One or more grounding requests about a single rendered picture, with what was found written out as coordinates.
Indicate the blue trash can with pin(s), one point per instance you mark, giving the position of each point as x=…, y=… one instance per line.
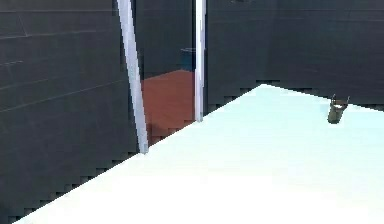
x=188, y=59

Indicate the small olive cup-shaped object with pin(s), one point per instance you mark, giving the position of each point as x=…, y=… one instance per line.
x=335, y=113

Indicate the white door frame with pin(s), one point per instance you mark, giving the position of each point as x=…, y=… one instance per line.
x=134, y=76

